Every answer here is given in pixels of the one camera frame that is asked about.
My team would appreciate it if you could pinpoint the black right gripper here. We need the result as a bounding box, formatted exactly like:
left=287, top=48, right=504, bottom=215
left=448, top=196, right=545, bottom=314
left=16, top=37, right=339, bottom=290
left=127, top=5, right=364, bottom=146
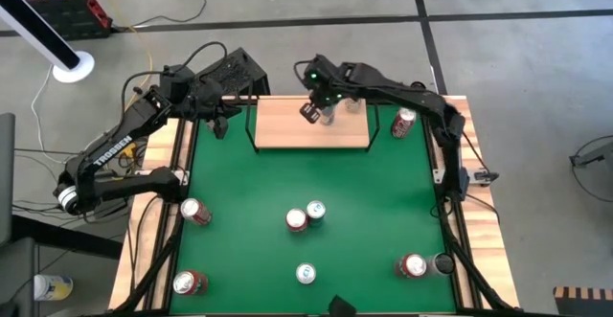
left=299, top=54, right=353, bottom=125

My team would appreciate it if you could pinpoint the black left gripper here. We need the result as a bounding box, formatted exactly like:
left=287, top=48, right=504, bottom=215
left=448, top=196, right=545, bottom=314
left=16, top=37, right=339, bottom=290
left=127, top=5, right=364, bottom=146
left=189, top=78, right=243, bottom=141

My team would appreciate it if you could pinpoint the red Coca-Cola can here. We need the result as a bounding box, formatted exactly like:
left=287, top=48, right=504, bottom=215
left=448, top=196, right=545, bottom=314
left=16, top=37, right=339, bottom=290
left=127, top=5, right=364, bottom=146
left=390, top=105, right=418, bottom=140
left=179, top=197, right=214, bottom=227

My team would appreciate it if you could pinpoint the green white can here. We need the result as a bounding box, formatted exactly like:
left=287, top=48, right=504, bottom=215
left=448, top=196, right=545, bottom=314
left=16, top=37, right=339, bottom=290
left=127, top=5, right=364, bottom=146
left=305, top=199, right=328, bottom=226

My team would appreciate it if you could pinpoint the red Fanta can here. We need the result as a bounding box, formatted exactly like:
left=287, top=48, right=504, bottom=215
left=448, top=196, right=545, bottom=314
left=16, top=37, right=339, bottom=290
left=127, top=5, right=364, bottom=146
left=284, top=207, right=310, bottom=235
left=395, top=253, right=428, bottom=280
left=171, top=269, right=210, bottom=297

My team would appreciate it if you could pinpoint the green table mat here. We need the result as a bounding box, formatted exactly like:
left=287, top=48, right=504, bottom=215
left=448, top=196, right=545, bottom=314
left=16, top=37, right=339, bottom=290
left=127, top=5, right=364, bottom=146
left=168, top=103, right=457, bottom=315

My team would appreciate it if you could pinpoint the black power adapter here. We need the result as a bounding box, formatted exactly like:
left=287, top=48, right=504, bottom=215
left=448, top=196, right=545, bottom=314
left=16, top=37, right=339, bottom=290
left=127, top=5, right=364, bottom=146
left=95, top=196, right=128, bottom=220

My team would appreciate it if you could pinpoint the grey black power box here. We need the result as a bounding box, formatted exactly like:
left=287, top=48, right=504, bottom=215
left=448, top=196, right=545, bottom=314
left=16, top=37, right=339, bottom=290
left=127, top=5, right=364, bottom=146
left=466, top=168, right=500, bottom=186

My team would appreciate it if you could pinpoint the red black toolbox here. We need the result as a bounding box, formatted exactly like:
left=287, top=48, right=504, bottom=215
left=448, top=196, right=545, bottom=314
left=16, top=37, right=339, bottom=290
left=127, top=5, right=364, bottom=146
left=10, top=0, right=114, bottom=41

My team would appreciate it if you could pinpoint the black floor beam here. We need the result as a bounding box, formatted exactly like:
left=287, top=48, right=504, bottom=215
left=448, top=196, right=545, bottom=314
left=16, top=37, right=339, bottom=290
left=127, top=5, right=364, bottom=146
left=11, top=214, right=124, bottom=260

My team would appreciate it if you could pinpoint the white black tower stand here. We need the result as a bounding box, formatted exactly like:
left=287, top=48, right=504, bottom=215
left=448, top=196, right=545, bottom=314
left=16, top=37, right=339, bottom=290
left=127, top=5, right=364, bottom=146
left=0, top=0, right=96, bottom=84

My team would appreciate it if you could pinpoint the grey cabinet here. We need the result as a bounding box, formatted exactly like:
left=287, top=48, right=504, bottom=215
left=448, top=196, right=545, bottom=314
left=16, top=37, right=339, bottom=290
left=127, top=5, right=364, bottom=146
left=0, top=112, right=16, bottom=247

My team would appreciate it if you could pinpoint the white yellow canister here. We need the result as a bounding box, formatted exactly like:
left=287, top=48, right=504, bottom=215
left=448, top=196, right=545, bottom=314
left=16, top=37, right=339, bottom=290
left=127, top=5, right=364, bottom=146
left=33, top=274, right=75, bottom=302

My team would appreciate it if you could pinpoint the orange black striped box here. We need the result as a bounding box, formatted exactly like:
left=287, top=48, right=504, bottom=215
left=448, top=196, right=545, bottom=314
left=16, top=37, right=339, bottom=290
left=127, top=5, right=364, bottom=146
left=553, top=285, right=613, bottom=317

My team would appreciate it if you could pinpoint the wooden shelf with wire frame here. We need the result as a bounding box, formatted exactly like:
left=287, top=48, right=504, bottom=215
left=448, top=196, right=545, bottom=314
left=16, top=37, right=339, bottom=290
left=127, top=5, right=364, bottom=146
left=243, top=79, right=397, bottom=154

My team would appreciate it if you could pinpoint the yellow cable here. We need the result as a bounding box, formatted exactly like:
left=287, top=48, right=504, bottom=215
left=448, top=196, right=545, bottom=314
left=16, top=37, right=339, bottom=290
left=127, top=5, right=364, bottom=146
left=88, top=0, right=155, bottom=88

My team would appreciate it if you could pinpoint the black floor cable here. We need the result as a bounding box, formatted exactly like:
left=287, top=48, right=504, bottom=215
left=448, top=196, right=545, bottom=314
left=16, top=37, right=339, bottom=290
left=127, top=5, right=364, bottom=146
left=110, top=0, right=208, bottom=34

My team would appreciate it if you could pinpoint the black aluminium table frame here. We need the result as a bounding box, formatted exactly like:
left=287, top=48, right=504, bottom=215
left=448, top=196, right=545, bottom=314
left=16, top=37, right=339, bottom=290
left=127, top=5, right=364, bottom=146
left=114, top=95, right=521, bottom=317

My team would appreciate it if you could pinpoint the white cable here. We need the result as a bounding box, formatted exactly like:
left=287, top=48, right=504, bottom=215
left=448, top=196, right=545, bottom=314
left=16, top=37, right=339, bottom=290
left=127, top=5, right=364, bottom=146
left=31, top=65, right=97, bottom=165

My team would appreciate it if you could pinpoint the black leader arm handle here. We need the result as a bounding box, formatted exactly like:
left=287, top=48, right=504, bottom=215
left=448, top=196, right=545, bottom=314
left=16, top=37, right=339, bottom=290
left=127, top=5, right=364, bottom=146
left=328, top=295, right=358, bottom=317

